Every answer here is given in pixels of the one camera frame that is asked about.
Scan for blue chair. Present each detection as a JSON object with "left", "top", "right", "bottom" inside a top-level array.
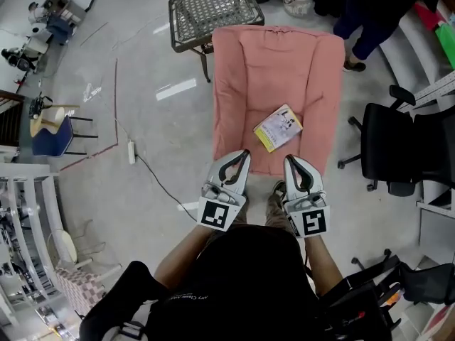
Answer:
[{"left": 30, "top": 107, "right": 99, "bottom": 158}]

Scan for pink checkered tablecloth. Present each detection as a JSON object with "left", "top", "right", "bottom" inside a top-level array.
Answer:
[{"left": 55, "top": 266, "right": 106, "bottom": 319}]

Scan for wooden staircase railing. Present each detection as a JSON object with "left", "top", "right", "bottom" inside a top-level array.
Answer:
[{"left": 0, "top": 89, "right": 26, "bottom": 148}]

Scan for black mesh office chair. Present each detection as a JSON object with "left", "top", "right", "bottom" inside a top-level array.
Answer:
[{"left": 350, "top": 249, "right": 455, "bottom": 333}]

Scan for white glass cabinet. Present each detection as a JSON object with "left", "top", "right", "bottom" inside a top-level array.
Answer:
[{"left": 0, "top": 163, "right": 68, "bottom": 319}]

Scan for black device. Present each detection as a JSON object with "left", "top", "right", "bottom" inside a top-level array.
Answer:
[{"left": 28, "top": 94, "right": 53, "bottom": 117}]

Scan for yellow wire chair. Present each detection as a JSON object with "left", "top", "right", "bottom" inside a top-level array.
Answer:
[{"left": 48, "top": 222, "right": 106, "bottom": 268}]

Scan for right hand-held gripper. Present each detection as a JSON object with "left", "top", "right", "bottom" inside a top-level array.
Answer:
[{"left": 283, "top": 154, "right": 331, "bottom": 239}]

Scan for person's right forearm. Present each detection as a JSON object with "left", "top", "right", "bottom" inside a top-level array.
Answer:
[{"left": 304, "top": 233, "right": 344, "bottom": 296}]

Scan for pink cushioned armchair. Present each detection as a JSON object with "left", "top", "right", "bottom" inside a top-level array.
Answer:
[{"left": 212, "top": 26, "right": 346, "bottom": 176}]

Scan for white table frame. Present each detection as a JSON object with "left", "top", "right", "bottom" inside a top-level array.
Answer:
[{"left": 76, "top": 257, "right": 122, "bottom": 283}]

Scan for grey and yellow book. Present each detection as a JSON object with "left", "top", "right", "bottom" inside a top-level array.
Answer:
[{"left": 252, "top": 104, "right": 304, "bottom": 154}]

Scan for dark wicker table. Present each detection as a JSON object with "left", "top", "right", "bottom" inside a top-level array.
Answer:
[{"left": 168, "top": 0, "right": 266, "bottom": 84}]

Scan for person's black shirt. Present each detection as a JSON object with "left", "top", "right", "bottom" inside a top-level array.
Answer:
[{"left": 80, "top": 224, "right": 356, "bottom": 341}]

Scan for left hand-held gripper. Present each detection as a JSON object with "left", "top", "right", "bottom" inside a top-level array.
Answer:
[{"left": 197, "top": 150, "right": 252, "bottom": 232}]

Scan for person's left forearm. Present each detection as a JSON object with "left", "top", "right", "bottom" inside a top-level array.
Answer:
[{"left": 154, "top": 222, "right": 218, "bottom": 293}]

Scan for black power cable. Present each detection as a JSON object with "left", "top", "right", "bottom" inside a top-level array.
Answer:
[{"left": 134, "top": 153, "right": 200, "bottom": 212}]

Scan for green paper sheet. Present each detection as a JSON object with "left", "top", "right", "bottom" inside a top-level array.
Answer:
[{"left": 435, "top": 23, "right": 455, "bottom": 69}]

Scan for red paper sheet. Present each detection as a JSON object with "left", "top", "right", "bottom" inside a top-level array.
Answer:
[{"left": 414, "top": 1, "right": 445, "bottom": 31}]

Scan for person's camouflage trousers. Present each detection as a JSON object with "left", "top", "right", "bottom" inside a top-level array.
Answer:
[{"left": 230, "top": 190, "right": 296, "bottom": 236}]

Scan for white shelving unit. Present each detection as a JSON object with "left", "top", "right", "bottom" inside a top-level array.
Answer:
[{"left": 376, "top": 0, "right": 455, "bottom": 95}]

